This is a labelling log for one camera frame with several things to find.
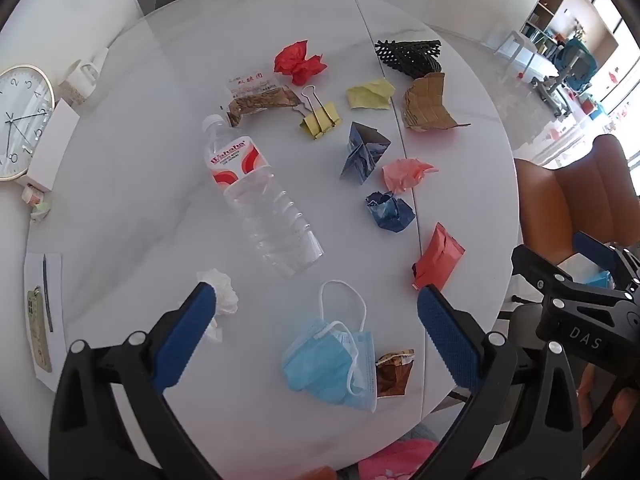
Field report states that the pink clothing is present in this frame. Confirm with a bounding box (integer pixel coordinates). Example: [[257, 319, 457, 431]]
[[357, 437, 483, 480]]

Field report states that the white crumpled tissue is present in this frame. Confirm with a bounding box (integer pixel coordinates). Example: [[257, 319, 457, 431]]
[[196, 269, 241, 343]]

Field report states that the red paper packet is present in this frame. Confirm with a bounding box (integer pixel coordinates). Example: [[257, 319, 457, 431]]
[[411, 222, 466, 291]]

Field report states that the black foam net sleeve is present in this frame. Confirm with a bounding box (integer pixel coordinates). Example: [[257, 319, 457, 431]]
[[374, 39, 443, 80]]

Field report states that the yellow crumpled paper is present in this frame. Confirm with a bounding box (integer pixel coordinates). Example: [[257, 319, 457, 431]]
[[346, 78, 396, 110]]

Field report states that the wooden bookshelf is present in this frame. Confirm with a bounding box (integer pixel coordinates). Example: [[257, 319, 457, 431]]
[[520, 0, 621, 56]]

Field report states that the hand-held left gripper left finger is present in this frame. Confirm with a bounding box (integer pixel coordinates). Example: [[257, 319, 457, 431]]
[[48, 281, 223, 480]]

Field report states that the small brown wrapper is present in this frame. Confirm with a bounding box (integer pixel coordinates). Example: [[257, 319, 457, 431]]
[[375, 349, 416, 398]]

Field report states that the pink crumpled paper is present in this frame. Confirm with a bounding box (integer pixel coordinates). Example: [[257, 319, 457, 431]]
[[382, 158, 437, 194]]

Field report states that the round wall clock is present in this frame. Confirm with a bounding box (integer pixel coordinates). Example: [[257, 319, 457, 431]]
[[0, 64, 56, 182]]

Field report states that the dark blue crumpled paper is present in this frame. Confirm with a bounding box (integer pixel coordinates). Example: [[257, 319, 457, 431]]
[[365, 191, 416, 233]]

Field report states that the brown and clear snack wrapper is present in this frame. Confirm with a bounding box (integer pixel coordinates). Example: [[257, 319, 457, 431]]
[[220, 71, 303, 128]]

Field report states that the white box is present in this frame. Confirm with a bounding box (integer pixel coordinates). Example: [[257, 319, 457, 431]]
[[27, 100, 81, 193]]

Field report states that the person's right hand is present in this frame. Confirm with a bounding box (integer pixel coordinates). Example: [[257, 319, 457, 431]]
[[614, 389, 640, 428]]

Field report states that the blue face mask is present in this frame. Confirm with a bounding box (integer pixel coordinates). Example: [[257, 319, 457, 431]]
[[281, 280, 377, 413]]

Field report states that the yellow binder clip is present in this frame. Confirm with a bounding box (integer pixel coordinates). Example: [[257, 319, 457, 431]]
[[292, 86, 344, 140]]

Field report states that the white patterned mug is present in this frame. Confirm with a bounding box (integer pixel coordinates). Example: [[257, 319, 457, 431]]
[[59, 59, 101, 106]]

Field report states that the clear plastic water bottle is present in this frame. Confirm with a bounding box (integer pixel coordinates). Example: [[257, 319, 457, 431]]
[[201, 114, 325, 280]]

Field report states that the blue paper card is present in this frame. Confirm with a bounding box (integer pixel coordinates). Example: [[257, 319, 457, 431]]
[[340, 121, 392, 185]]

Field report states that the teal office chair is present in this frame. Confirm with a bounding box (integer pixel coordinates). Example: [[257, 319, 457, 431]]
[[532, 40, 598, 111]]

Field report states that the brown cardboard piece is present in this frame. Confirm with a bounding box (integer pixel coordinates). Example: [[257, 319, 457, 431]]
[[401, 72, 472, 132]]

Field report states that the orange leather chair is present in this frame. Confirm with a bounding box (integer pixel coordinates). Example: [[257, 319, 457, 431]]
[[514, 134, 640, 266]]

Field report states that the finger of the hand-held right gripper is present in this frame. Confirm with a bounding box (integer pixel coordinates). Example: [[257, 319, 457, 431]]
[[511, 244, 576, 301], [572, 231, 640, 291]]

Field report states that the dark pen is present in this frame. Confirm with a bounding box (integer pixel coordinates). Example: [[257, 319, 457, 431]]
[[42, 255, 53, 333]]

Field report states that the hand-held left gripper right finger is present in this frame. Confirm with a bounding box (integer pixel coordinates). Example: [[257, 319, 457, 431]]
[[416, 284, 586, 480]]

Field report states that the white stool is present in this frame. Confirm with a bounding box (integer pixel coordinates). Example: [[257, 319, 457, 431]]
[[495, 29, 533, 63]]

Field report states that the white paper sheet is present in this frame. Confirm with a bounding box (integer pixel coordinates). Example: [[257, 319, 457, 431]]
[[24, 252, 68, 392]]

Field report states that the gold phone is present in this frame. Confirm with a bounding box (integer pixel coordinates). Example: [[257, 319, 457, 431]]
[[26, 287, 53, 373]]

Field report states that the red crumpled paper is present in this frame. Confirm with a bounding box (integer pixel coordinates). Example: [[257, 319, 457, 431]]
[[274, 40, 328, 86]]

